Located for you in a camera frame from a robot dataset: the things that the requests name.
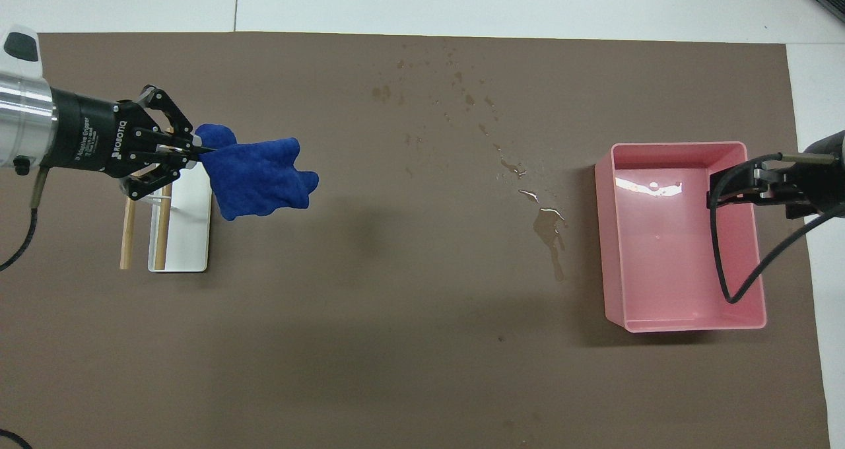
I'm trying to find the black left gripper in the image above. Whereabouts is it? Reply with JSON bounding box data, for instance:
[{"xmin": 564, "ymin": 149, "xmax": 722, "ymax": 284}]
[{"xmin": 46, "ymin": 85, "xmax": 215, "ymax": 201}]

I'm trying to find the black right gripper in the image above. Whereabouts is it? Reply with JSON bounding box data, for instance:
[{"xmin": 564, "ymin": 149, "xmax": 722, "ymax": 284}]
[{"xmin": 710, "ymin": 131, "xmax": 845, "ymax": 220}]

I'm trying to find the blue towel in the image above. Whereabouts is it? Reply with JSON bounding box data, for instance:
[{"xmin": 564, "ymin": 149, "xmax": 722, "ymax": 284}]
[{"xmin": 195, "ymin": 124, "xmax": 320, "ymax": 221}]

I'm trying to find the spilled water puddle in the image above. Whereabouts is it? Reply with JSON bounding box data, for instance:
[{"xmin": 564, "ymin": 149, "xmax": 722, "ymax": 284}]
[{"xmin": 495, "ymin": 144, "xmax": 568, "ymax": 283}]

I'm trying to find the white rack with wooden rods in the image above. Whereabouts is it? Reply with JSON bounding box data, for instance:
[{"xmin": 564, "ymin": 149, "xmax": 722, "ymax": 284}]
[{"xmin": 119, "ymin": 127, "xmax": 214, "ymax": 273}]

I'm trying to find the pink plastic bin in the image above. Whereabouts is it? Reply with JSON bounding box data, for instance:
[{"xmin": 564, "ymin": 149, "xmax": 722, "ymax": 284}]
[{"xmin": 594, "ymin": 141, "xmax": 768, "ymax": 333}]

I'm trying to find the brown table mat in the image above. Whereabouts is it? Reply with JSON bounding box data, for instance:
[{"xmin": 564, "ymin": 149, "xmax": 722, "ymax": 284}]
[{"xmin": 0, "ymin": 32, "xmax": 831, "ymax": 449}]

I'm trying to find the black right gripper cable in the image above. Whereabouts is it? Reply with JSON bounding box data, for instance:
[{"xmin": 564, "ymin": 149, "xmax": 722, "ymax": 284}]
[{"xmin": 710, "ymin": 151, "xmax": 845, "ymax": 304}]

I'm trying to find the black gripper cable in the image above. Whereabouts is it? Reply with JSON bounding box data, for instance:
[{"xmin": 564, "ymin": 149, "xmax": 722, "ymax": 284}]
[
  {"xmin": 0, "ymin": 168, "xmax": 50, "ymax": 271},
  {"xmin": 710, "ymin": 151, "xmax": 845, "ymax": 304}
]

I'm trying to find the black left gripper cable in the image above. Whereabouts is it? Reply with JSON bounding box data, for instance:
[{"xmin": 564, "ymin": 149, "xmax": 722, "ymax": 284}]
[{"xmin": 0, "ymin": 168, "xmax": 50, "ymax": 271}]

